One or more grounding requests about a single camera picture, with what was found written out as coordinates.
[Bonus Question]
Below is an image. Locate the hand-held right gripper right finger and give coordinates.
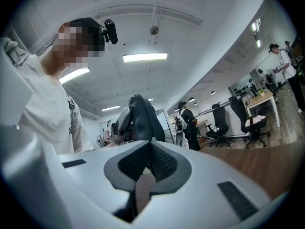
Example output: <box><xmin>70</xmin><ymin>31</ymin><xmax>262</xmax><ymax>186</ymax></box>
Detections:
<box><xmin>149</xmin><ymin>139</ymin><xmax>193</xmax><ymax>196</ymax></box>

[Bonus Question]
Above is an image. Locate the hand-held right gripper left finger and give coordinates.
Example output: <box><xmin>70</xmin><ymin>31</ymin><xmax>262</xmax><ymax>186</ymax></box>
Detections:
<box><xmin>103</xmin><ymin>140</ymin><xmax>152</xmax><ymax>192</ymax></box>

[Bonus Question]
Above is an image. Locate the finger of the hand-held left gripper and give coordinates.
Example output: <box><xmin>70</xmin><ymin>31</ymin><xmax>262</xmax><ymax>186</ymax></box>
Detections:
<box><xmin>116</xmin><ymin>105</ymin><xmax>133</xmax><ymax>139</ymax></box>

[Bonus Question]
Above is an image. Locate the black pouch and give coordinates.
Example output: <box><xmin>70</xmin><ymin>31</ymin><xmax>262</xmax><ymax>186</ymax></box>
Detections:
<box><xmin>128</xmin><ymin>94</ymin><xmax>165</xmax><ymax>143</ymax></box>

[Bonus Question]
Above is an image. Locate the long ceiling light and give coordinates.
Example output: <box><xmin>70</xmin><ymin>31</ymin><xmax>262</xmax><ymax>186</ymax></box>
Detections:
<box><xmin>59</xmin><ymin>66</ymin><xmax>91</xmax><ymax>84</ymax></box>
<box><xmin>122</xmin><ymin>52</ymin><xmax>168</xmax><ymax>63</ymax></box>
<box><xmin>101</xmin><ymin>105</ymin><xmax>121</xmax><ymax>112</ymax></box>

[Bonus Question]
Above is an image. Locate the black standing fan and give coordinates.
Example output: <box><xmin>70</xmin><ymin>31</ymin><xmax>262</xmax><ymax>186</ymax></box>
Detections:
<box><xmin>94</xmin><ymin>134</ymin><xmax>105</xmax><ymax>149</ymax></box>

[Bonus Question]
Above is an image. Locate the white whiteboard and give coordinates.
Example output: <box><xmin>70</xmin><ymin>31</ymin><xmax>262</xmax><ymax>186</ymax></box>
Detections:
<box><xmin>156</xmin><ymin>110</ymin><xmax>176</xmax><ymax>144</ymax></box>

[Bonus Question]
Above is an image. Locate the black office chair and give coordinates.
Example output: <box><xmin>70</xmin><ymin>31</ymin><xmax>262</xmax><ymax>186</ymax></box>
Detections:
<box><xmin>229</xmin><ymin>95</ymin><xmax>271</xmax><ymax>149</ymax></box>
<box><xmin>205</xmin><ymin>101</ymin><xmax>232</xmax><ymax>148</ymax></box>

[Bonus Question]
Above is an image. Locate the black metal railing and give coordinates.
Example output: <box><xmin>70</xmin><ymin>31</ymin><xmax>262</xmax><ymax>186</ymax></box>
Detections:
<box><xmin>198</xmin><ymin>100</ymin><xmax>233</xmax><ymax>116</ymax></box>

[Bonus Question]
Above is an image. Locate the person's beige shirt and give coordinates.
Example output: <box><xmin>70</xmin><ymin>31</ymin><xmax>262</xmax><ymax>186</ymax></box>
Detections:
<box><xmin>0</xmin><ymin>37</ymin><xmax>95</xmax><ymax>154</ymax></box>

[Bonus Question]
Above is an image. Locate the white cloth bundle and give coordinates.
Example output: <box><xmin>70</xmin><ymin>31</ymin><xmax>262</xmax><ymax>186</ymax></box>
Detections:
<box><xmin>246</xmin><ymin>115</ymin><xmax>267</xmax><ymax>126</ymax></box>

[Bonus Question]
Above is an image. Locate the light wooden desk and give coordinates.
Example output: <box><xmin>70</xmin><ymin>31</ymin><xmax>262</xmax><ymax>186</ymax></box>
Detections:
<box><xmin>245</xmin><ymin>89</ymin><xmax>281</xmax><ymax>128</ymax></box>

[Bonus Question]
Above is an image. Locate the black head camera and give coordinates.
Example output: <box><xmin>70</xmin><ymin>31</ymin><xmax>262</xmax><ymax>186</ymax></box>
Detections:
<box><xmin>102</xmin><ymin>19</ymin><xmax>119</xmax><ymax>45</ymax></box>

